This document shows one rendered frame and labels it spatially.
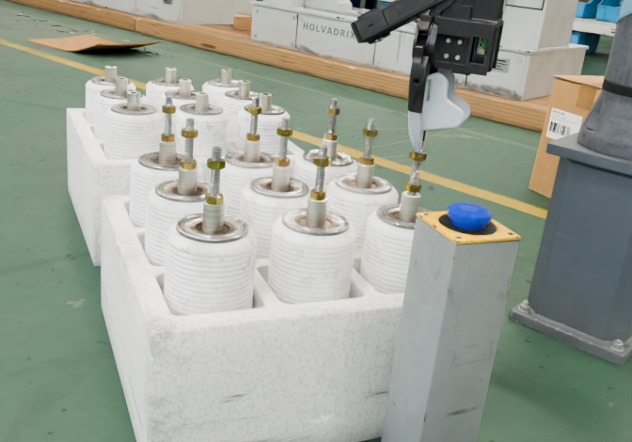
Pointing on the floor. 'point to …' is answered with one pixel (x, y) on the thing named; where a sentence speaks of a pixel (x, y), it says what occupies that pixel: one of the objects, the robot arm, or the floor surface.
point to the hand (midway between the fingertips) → (415, 137)
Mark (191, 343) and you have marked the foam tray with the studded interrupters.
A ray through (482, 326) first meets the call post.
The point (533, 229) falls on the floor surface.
